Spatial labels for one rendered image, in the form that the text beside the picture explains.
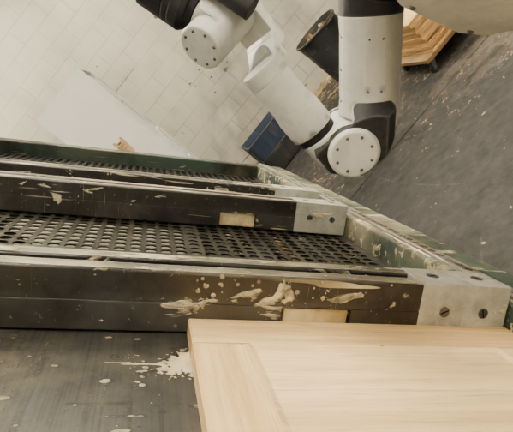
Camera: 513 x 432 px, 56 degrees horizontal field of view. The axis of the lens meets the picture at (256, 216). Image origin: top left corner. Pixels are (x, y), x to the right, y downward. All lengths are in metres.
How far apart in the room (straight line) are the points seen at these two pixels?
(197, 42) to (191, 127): 5.11
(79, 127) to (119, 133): 0.34
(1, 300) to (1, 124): 5.54
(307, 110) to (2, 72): 5.43
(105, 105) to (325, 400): 4.09
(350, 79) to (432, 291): 0.32
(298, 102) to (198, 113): 5.08
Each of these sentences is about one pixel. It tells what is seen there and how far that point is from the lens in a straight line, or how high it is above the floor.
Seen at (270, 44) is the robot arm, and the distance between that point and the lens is 0.74.
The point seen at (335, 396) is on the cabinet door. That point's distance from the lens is 0.44.
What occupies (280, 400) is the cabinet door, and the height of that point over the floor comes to 1.18.
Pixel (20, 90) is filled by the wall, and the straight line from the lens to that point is 5.97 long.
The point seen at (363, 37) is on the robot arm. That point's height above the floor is 1.24.
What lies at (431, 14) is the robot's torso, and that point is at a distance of 0.60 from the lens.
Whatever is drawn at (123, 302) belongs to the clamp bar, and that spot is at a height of 1.30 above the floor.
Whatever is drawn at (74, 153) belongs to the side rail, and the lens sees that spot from 2.03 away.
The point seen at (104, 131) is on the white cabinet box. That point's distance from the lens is 4.42.
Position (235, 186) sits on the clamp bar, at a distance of 1.25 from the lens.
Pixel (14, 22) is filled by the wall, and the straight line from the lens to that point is 6.01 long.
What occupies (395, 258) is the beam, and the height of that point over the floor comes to 0.89.
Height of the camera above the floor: 1.40
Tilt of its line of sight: 17 degrees down
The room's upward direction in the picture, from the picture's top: 52 degrees counter-clockwise
